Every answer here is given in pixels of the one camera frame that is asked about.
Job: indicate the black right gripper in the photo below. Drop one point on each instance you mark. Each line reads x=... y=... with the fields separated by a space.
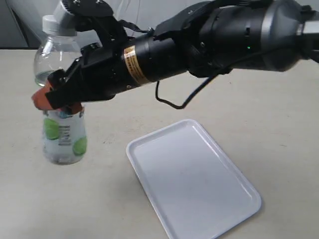
x=98 y=75

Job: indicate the clear bottle with green label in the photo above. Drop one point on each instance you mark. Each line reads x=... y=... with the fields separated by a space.
x=63 y=127

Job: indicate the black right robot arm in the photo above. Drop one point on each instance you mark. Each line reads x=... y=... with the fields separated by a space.
x=206 y=39

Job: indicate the white backdrop cloth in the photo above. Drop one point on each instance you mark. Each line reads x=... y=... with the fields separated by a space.
x=29 y=13

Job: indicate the white plastic tray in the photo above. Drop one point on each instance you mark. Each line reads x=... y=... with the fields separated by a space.
x=195 y=189

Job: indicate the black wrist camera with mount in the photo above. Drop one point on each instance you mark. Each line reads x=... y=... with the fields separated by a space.
x=87 y=15

